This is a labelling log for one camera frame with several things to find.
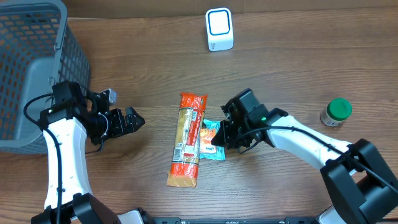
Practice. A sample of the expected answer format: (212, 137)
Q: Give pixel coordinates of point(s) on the long red orange spaghetti pack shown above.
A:
(186, 155)

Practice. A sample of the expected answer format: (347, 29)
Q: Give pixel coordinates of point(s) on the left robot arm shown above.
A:
(66, 125)

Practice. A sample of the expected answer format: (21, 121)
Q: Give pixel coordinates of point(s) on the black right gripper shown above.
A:
(221, 139)

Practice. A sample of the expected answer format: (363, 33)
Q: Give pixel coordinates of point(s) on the grey plastic mesh basket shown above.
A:
(38, 50)

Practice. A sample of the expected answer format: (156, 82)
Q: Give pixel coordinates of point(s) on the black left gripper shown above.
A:
(123, 121)

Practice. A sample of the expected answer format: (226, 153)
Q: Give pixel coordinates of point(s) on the teal orange snack packet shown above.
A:
(220, 154)

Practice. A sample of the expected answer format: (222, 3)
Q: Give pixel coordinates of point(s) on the small orange snack box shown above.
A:
(206, 147)

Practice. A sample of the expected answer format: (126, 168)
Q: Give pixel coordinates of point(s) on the white barcode scanner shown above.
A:
(219, 29)

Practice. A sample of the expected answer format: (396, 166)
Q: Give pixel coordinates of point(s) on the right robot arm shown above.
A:
(361, 185)

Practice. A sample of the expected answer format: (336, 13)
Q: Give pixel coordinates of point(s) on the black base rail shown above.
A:
(177, 220)

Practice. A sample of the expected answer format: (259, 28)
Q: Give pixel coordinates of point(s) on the green lid white jar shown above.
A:
(337, 111)

